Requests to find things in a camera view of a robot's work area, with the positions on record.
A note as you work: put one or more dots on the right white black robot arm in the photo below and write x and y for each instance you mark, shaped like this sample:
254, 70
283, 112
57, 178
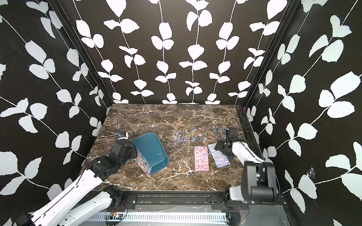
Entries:
259, 180

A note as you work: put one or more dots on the white perforated cable duct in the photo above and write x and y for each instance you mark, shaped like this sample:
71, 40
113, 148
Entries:
165, 217

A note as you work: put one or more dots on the blue holographic sticker sheet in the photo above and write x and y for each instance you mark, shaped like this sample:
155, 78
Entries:
220, 159

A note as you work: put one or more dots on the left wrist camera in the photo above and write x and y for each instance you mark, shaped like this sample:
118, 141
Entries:
122, 135

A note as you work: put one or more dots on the pink sticker sheet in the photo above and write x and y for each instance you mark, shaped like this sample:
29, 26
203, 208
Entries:
201, 159

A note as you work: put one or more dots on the teal plastic storage box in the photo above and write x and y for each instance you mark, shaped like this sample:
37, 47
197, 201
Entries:
151, 148

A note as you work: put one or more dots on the black front mounting rail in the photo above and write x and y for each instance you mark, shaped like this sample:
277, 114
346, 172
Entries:
216, 200

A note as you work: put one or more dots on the small circuit board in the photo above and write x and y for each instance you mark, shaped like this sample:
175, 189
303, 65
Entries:
115, 216

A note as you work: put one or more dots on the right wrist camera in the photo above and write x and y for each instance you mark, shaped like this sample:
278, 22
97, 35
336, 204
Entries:
231, 133

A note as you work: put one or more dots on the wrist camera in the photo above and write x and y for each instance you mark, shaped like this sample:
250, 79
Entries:
231, 133
122, 135

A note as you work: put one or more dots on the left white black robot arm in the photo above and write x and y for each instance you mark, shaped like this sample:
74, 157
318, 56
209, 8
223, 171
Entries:
97, 171

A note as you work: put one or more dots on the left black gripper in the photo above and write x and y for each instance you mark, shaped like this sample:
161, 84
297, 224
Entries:
133, 149

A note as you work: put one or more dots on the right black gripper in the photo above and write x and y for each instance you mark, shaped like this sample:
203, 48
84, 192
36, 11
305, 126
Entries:
219, 145

